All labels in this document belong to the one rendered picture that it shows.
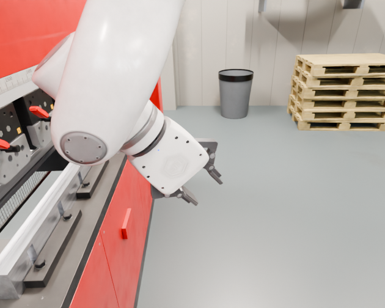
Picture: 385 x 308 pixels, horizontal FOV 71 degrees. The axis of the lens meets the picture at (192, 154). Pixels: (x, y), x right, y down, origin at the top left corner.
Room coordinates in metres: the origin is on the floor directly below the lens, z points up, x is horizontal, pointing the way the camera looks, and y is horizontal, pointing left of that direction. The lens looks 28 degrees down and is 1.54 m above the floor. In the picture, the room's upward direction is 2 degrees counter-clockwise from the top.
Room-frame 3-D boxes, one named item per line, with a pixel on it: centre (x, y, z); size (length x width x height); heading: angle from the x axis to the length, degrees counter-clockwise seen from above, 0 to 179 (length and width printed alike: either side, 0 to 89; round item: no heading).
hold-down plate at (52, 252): (0.64, 0.44, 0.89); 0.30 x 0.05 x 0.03; 0
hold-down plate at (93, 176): (1.04, 0.44, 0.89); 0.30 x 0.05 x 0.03; 0
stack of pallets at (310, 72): (3.85, -2.16, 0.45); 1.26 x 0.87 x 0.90; 85
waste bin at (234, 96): (4.23, -0.70, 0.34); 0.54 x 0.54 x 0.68
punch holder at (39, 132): (0.81, 0.50, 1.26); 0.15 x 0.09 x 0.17; 0
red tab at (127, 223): (1.06, 0.34, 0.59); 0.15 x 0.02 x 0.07; 0
